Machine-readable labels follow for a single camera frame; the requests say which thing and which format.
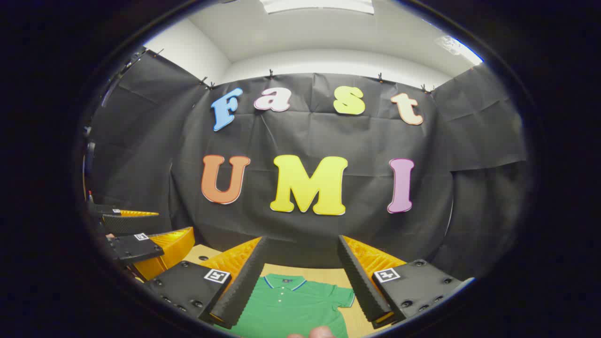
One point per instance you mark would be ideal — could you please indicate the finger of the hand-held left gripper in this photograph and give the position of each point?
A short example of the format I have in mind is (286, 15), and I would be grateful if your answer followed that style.
(129, 224)
(136, 248)

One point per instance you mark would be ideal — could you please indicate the green T-shirt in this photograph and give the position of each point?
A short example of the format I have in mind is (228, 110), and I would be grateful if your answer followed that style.
(291, 310)

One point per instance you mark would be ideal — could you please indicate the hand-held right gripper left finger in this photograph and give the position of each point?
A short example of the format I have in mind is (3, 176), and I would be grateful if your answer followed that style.
(244, 286)

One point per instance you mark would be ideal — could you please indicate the ceiling light panel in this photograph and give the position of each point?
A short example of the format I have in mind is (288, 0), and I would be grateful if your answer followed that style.
(319, 4)

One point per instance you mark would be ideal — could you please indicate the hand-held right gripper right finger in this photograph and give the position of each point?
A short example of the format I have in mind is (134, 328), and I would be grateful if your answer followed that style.
(361, 286)

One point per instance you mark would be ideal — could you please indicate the black backdrop cloth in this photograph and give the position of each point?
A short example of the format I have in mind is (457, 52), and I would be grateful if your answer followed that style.
(310, 136)

